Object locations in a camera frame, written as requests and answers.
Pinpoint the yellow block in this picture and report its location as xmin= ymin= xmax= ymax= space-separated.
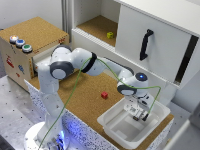
xmin=106 ymin=31 xmax=115 ymax=39

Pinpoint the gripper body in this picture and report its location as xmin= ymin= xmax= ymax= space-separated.
xmin=124 ymin=94 xmax=151 ymax=118

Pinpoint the red button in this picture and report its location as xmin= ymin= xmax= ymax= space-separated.
xmin=9 ymin=34 xmax=19 ymax=45

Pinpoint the pink block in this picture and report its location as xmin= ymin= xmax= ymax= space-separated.
xmin=101 ymin=91 xmax=109 ymax=100

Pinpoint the blue button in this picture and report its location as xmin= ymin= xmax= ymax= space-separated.
xmin=15 ymin=38 xmax=27 ymax=49

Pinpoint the black door handle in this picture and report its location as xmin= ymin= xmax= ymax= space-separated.
xmin=139 ymin=28 xmax=155 ymax=62

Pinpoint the green cable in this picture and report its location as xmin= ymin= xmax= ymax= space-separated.
xmin=37 ymin=57 xmax=163 ymax=150

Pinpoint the white plastic box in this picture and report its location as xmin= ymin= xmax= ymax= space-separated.
xmin=96 ymin=96 xmax=172 ymax=150

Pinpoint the white sliding door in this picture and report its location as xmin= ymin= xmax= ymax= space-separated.
xmin=114 ymin=3 xmax=200 ymax=89

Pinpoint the white cabinet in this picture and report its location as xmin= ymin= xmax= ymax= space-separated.
xmin=70 ymin=0 xmax=200 ymax=114

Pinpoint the green button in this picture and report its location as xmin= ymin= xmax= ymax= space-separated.
xmin=21 ymin=43 xmax=34 ymax=55

